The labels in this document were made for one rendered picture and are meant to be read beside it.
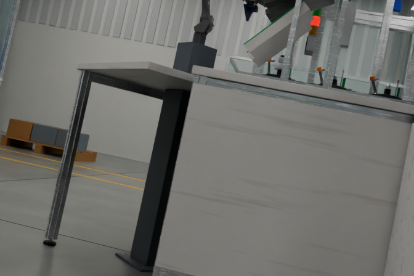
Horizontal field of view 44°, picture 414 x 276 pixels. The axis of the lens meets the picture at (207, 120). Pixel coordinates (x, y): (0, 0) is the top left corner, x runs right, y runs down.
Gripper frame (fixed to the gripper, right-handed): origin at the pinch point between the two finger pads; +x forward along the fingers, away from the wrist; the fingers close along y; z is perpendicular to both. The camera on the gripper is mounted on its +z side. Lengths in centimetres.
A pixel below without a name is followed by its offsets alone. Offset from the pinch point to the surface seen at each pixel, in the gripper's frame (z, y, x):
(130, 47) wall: -344, 811, -107
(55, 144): -302, 468, 109
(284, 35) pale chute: 20.7, -37.2, 16.3
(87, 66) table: -65, -20, 41
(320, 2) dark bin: 31.9, -25.5, -2.6
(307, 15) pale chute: 28, -41, 8
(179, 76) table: -14, -51, 42
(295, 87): 30, -70, 41
